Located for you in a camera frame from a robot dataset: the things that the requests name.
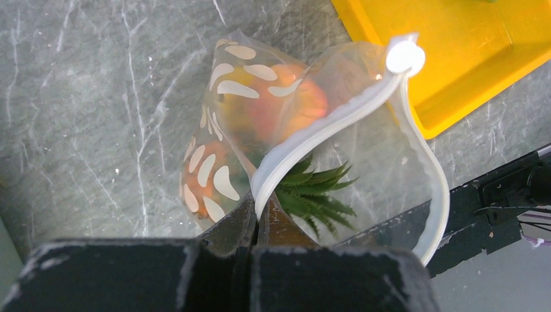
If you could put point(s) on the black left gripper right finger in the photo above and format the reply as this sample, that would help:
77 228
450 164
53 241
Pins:
348 278

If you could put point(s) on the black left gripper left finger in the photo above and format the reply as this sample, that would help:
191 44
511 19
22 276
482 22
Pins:
209 272

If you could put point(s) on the orange toy pineapple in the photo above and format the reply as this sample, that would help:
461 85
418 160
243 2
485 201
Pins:
212 183

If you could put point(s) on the clear polka-dot zip bag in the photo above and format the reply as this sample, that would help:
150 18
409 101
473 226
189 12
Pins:
400 193

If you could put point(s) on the toy peach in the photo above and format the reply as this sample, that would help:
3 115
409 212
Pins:
292 103

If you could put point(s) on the yellow plastic tray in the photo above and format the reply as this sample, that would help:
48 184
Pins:
474 49

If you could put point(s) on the yellow toy pear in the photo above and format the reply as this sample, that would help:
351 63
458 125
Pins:
234 91

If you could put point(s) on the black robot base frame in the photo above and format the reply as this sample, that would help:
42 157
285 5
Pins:
495 210

